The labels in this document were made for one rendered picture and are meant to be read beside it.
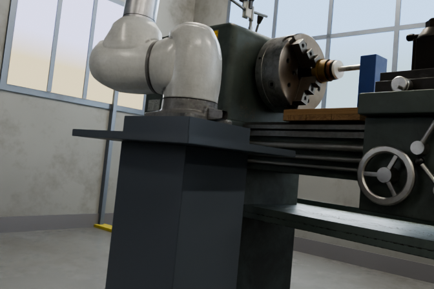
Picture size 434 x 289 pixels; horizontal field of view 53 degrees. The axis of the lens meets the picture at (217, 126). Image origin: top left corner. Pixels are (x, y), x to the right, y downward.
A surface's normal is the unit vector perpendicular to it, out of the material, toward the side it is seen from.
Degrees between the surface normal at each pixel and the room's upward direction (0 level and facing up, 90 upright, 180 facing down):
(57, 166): 90
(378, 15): 90
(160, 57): 87
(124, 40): 80
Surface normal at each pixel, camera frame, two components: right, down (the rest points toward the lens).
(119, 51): -0.26, -0.39
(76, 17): 0.76, 0.02
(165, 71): -0.44, 0.04
